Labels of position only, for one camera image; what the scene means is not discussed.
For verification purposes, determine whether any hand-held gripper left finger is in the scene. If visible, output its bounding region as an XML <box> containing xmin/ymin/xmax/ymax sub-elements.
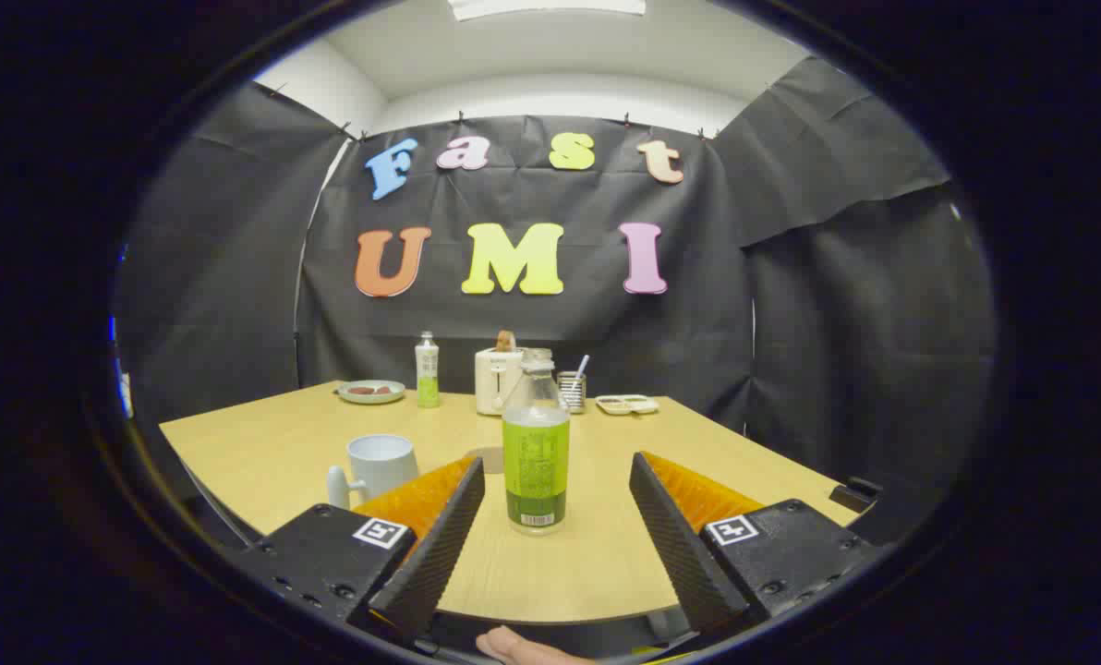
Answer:
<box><xmin>236</xmin><ymin>454</ymin><xmax>487</xmax><ymax>647</ymax></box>

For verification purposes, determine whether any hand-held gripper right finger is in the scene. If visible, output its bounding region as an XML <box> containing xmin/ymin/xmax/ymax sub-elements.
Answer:
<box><xmin>629</xmin><ymin>451</ymin><xmax>884</xmax><ymax>638</ymax></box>

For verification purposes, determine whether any white cup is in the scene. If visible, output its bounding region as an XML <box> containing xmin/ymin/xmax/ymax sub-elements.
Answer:
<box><xmin>327</xmin><ymin>434</ymin><xmax>420</xmax><ymax>511</ymax></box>

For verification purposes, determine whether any green label juice bottle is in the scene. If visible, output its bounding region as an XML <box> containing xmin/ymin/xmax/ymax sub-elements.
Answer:
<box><xmin>502</xmin><ymin>349</ymin><xmax>572</xmax><ymax>537</ymax></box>

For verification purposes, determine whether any small green drink bottle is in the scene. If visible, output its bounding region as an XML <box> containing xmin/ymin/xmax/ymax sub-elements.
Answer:
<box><xmin>415</xmin><ymin>331</ymin><xmax>442</xmax><ymax>409</ymax></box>

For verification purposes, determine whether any white divided dish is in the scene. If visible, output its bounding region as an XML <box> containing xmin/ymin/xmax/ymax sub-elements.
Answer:
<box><xmin>595</xmin><ymin>394</ymin><xmax>660</xmax><ymax>417</ymax></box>

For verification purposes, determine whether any pale green plate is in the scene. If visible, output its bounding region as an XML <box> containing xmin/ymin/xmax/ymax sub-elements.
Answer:
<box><xmin>336</xmin><ymin>380</ymin><xmax>406</xmax><ymax>405</ymax></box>

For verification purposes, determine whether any white toaster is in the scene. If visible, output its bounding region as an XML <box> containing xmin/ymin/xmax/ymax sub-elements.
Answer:
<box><xmin>475</xmin><ymin>347</ymin><xmax>528</xmax><ymax>417</ymax></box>

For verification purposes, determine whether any small black box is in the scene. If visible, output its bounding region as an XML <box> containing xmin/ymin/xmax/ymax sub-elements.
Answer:
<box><xmin>829</xmin><ymin>476</ymin><xmax>884</xmax><ymax>514</ymax></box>

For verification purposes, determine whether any wooden table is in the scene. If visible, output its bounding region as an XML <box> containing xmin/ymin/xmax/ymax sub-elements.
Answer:
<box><xmin>159</xmin><ymin>381</ymin><xmax>870</xmax><ymax>624</ymax></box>

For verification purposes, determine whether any ceiling light panel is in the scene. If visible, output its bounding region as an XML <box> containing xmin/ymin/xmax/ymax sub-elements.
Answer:
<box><xmin>447</xmin><ymin>0</ymin><xmax>648</xmax><ymax>21</ymax></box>

